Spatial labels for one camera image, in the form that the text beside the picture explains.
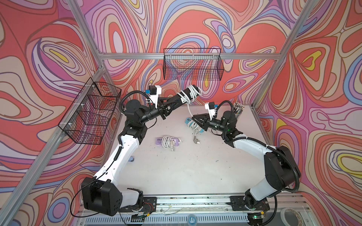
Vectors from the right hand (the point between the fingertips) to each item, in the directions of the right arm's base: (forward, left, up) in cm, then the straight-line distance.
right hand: (193, 121), depth 78 cm
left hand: (-3, +8, +17) cm, 19 cm away
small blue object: (-12, +39, -22) cm, 46 cm away
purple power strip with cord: (-2, +16, -19) cm, 24 cm away
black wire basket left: (-1, +58, +4) cm, 58 cm away
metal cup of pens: (+16, -32, -7) cm, 37 cm away
